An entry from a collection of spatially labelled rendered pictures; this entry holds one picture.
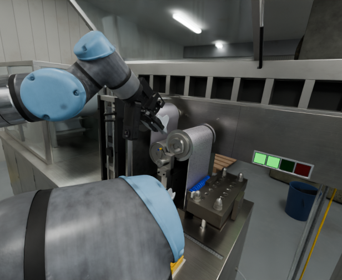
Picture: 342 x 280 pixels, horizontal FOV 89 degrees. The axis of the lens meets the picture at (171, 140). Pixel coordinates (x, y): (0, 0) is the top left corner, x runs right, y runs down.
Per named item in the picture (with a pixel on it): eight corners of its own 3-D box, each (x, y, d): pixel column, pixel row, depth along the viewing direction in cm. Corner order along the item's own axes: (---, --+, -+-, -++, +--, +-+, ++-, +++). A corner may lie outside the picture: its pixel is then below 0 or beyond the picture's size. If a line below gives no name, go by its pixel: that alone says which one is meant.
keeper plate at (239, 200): (230, 218, 85) (234, 199, 82) (236, 208, 93) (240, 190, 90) (235, 221, 84) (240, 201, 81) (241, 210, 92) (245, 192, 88)
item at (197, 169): (184, 195, 84) (188, 160, 79) (206, 178, 103) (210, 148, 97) (185, 196, 84) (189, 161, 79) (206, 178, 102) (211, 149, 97)
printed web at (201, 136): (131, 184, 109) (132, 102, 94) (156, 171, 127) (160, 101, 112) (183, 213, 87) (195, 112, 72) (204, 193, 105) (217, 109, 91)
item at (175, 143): (174, 135, 78) (185, 145, 75) (176, 134, 79) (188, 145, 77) (166, 146, 82) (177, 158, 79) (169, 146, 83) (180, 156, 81)
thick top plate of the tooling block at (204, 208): (186, 210, 80) (187, 199, 78) (219, 178, 111) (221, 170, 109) (219, 228, 71) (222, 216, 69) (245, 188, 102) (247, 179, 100)
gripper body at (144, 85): (166, 104, 57) (147, 76, 48) (154, 126, 55) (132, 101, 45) (150, 101, 61) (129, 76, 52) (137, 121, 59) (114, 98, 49)
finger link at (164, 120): (177, 123, 63) (163, 108, 56) (170, 138, 61) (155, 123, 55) (171, 123, 65) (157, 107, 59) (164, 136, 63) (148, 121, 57)
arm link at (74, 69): (25, 96, 32) (69, 56, 32) (44, 93, 42) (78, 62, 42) (63, 126, 35) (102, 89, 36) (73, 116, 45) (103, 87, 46)
